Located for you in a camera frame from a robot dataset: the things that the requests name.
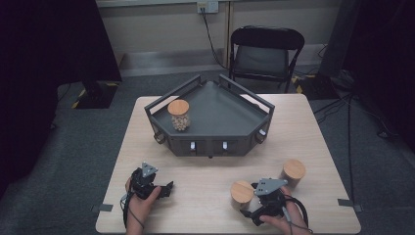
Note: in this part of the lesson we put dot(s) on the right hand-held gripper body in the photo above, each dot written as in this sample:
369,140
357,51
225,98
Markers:
269,187

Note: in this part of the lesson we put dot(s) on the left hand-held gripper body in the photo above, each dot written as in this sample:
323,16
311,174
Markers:
142,186

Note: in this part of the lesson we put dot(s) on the glass jar with brown nuts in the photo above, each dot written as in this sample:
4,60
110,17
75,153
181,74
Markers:
242,192

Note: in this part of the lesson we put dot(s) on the glass jar with wooden lid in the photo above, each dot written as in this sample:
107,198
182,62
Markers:
294,169

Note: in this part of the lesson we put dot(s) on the glass jar with pale nuts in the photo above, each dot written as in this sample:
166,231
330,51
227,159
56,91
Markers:
178,114

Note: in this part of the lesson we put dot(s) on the dark grey corner rack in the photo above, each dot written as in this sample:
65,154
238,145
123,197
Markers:
221,114

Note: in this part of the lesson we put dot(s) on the person's left hand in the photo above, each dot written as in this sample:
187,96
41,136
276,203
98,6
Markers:
137,209

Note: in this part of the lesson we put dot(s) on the person's right hand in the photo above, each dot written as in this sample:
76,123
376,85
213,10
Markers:
293,222

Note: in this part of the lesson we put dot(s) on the grey tape strip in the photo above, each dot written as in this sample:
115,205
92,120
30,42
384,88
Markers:
347,203
102,207

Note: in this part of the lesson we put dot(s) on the black stand base yellow stripes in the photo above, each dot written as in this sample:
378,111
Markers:
318,88
98,96

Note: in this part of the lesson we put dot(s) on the black folding chair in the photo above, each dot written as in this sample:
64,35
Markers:
262,55

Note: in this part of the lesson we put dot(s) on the black curtain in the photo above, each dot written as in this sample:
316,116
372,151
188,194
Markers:
39,81
388,65

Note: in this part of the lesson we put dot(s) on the grey curtain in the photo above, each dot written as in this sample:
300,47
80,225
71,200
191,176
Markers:
339,36

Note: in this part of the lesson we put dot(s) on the white wall socket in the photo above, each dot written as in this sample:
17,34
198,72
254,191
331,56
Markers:
208,6

